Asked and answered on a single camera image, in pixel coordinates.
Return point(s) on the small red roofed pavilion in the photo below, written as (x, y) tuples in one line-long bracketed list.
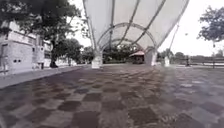
[(137, 56)]

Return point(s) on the pale concrete strip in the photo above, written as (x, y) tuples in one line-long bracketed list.
[(30, 76)]

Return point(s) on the large dark tree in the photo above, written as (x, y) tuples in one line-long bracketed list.
[(43, 20)]

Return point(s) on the low pale wall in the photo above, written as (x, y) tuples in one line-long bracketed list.
[(63, 62)]

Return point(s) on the white arched canopy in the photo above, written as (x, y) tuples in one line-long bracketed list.
[(133, 20)]

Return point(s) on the chequered brick paved plaza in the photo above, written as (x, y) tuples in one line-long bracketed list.
[(116, 96)]

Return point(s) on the distant row of trees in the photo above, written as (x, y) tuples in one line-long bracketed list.
[(113, 53)]

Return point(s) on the tree with dark foliage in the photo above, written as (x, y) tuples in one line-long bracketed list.
[(213, 23)]

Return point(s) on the pale building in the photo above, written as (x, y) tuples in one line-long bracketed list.
[(20, 50)]

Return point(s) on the railing fence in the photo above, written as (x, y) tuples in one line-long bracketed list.
[(203, 61)]

